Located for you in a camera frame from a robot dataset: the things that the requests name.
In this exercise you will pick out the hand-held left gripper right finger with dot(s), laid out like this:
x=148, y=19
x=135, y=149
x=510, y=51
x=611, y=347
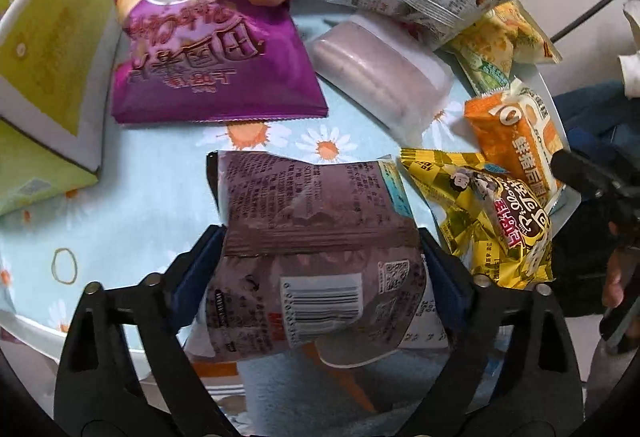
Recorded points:
x=442, y=277

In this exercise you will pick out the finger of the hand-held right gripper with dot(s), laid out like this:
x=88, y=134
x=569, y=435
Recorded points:
x=585, y=172

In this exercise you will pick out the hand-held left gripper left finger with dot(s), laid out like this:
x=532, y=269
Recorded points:
x=197, y=277

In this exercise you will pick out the yellow chocolate snack packet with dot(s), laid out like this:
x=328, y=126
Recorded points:
x=480, y=217

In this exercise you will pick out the orange snack packet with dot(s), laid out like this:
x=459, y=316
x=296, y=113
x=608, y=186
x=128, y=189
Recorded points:
x=510, y=137

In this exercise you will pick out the brown snack packet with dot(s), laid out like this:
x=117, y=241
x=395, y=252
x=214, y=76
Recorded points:
x=310, y=237

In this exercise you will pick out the green yellow snack packet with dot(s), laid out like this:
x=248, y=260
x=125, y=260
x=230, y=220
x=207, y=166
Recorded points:
x=485, y=67

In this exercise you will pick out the purple chip bag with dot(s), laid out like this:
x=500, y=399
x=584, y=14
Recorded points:
x=210, y=67

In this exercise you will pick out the translucent packet of brown cake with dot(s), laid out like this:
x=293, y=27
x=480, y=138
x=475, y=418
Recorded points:
x=370, y=67

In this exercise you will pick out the green cardboard box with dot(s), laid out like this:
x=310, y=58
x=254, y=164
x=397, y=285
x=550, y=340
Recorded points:
x=50, y=42

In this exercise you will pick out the person's right hand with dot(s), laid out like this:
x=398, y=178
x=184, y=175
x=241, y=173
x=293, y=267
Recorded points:
x=614, y=279

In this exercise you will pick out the person's blue pants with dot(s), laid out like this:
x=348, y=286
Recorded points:
x=595, y=112

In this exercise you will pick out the light blue daisy tablecloth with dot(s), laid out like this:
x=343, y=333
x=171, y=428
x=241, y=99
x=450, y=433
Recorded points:
x=165, y=197

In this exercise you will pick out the round white table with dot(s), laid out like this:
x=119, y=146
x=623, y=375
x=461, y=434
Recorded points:
x=90, y=348

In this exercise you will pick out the white cloth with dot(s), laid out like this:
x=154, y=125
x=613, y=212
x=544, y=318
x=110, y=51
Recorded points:
x=631, y=37

